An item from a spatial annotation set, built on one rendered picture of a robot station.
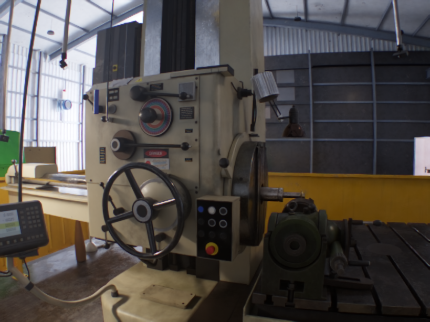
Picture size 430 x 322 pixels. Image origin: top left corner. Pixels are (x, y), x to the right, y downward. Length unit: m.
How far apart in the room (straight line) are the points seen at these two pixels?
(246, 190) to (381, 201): 2.63
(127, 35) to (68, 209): 1.44
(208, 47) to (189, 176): 1.06
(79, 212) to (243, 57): 1.56
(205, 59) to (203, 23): 0.28
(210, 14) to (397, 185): 2.84
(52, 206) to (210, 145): 1.52
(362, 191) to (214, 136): 2.68
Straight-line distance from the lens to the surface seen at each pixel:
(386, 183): 3.62
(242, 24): 1.95
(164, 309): 1.75
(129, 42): 2.35
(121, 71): 2.32
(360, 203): 3.59
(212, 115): 1.14
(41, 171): 2.45
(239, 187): 1.22
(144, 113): 1.18
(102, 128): 1.45
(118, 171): 1.07
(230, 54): 1.90
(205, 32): 2.02
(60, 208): 2.23
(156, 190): 1.12
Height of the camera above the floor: 1.55
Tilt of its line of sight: 3 degrees down
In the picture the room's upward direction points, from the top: straight up
